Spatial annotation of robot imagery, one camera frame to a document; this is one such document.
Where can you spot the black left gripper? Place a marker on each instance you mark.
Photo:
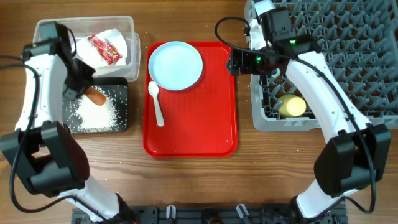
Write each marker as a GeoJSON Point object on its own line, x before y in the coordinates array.
{"type": "Point", "coordinates": [78, 92]}

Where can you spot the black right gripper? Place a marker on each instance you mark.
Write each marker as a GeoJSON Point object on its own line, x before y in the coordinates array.
{"type": "Point", "coordinates": [245, 67]}

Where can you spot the orange carrot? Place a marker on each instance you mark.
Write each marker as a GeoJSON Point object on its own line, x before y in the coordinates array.
{"type": "Point", "coordinates": [95, 96]}

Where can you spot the white paper napkin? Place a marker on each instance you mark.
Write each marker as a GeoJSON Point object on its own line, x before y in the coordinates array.
{"type": "Point", "coordinates": [87, 53]}

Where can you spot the red candy wrapper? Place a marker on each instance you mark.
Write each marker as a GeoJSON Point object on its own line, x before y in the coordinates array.
{"type": "Point", "coordinates": [106, 49]}

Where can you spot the pile of white rice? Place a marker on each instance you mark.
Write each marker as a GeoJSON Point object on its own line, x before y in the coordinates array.
{"type": "Point", "coordinates": [83, 116]}

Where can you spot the white plastic spoon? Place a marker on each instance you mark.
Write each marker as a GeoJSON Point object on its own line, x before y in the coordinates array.
{"type": "Point", "coordinates": [153, 90]}

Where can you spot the light blue plate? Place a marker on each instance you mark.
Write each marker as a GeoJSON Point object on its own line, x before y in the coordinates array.
{"type": "Point", "coordinates": [175, 65]}

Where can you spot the mint green bowl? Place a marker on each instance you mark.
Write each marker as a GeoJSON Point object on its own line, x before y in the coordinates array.
{"type": "Point", "coordinates": [276, 74]}

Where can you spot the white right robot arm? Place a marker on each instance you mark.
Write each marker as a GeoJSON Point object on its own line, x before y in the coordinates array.
{"type": "Point", "coordinates": [355, 153]}

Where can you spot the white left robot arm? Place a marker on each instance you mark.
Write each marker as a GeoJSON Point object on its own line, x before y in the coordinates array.
{"type": "Point", "coordinates": [41, 151]}

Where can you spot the black food waste tray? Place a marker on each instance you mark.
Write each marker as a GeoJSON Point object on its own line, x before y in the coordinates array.
{"type": "Point", "coordinates": [117, 87]}

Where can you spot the clear plastic waste bin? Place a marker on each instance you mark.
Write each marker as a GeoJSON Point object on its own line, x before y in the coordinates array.
{"type": "Point", "coordinates": [82, 27]}

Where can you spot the grey dishwasher rack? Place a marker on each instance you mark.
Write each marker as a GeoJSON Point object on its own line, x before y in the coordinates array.
{"type": "Point", "coordinates": [358, 40]}

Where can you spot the yellow cup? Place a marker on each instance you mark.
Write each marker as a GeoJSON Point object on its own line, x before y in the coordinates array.
{"type": "Point", "coordinates": [292, 106]}

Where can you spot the red plastic tray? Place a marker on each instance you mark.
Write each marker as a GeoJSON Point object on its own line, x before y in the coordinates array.
{"type": "Point", "coordinates": [200, 121]}

